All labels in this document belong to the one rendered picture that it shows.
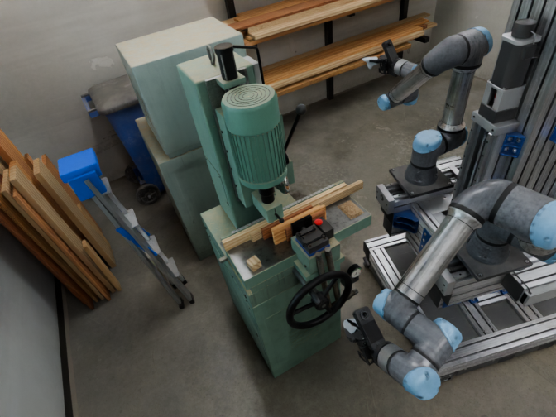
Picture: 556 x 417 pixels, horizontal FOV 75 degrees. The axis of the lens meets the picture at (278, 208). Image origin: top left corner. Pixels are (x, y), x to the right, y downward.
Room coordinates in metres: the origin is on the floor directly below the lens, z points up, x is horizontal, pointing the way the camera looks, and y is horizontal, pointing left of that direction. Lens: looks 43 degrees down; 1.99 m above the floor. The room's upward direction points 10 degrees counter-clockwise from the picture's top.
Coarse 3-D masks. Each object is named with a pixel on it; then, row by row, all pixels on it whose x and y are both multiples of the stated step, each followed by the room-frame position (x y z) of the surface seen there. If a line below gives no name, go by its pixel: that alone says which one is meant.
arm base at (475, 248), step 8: (472, 240) 0.85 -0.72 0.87; (480, 240) 0.82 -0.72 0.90; (472, 248) 0.82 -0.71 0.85; (480, 248) 0.80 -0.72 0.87; (488, 248) 0.79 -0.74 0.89; (496, 248) 0.78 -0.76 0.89; (504, 248) 0.77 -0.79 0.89; (472, 256) 0.81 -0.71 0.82; (480, 256) 0.79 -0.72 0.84; (488, 256) 0.78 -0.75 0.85; (496, 256) 0.76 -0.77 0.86; (504, 256) 0.76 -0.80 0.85; (488, 264) 0.76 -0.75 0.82; (496, 264) 0.76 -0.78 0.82
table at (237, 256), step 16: (336, 208) 1.11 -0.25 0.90; (336, 224) 1.02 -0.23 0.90; (352, 224) 1.01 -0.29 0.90; (368, 224) 1.04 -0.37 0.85; (272, 240) 1.00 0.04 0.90; (240, 256) 0.94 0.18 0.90; (256, 256) 0.92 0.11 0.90; (272, 256) 0.91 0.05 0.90; (288, 256) 0.90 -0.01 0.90; (240, 272) 0.86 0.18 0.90; (256, 272) 0.85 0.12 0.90; (272, 272) 0.86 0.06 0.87; (304, 272) 0.83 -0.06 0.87
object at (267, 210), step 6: (252, 192) 1.11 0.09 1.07; (258, 192) 1.11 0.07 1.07; (252, 198) 1.11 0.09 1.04; (258, 198) 1.07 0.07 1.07; (276, 198) 1.06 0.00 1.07; (258, 204) 1.06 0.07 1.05; (264, 204) 1.03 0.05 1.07; (270, 204) 1.02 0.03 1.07; (276, 204) 1.02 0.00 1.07; (264, 210) 1.01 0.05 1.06; (270, 210) 1.00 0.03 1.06; (276, 210) 1.01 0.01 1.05; (282, 210) 1.02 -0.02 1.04; (264, 216) 1.02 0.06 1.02; (270, 216) 1.00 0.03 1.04; (282, 216) 1.01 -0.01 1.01; (270, 222) 0.99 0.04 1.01
